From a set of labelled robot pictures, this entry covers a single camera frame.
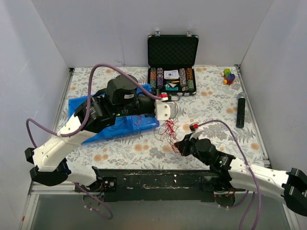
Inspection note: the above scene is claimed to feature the thin red wire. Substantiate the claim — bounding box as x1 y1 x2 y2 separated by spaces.
130 115 144 127

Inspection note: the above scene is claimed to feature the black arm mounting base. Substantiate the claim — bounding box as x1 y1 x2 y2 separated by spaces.
89 169 237 202

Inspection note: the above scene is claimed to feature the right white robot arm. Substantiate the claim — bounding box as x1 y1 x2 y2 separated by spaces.
175 133 307 216

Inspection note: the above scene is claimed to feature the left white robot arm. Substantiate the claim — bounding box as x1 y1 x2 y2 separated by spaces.
25 75 157 192

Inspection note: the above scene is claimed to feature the blue plastic divided bin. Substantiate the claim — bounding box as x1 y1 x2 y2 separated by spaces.
83 88 159 144

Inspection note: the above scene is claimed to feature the floral table mat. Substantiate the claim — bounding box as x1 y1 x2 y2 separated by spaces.
67 66 265 170

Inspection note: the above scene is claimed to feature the playing card deck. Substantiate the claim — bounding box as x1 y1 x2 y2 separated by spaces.
164 69 179 80

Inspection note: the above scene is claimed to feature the black handheld microphone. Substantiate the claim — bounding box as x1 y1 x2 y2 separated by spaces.
236 92 246 128

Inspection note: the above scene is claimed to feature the black poker chip case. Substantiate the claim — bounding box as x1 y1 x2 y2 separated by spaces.
147 31 199 96

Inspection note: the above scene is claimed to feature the colourful toy block train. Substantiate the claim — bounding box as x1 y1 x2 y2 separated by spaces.
220 69 236 85

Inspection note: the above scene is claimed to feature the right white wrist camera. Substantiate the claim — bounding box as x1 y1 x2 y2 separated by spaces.
189 123 203 139

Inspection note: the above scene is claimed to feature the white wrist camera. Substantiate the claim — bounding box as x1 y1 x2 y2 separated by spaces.
154 93 177 121
189 123 203 139

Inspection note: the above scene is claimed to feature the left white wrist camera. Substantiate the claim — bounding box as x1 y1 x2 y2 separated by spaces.
154 93 177 121

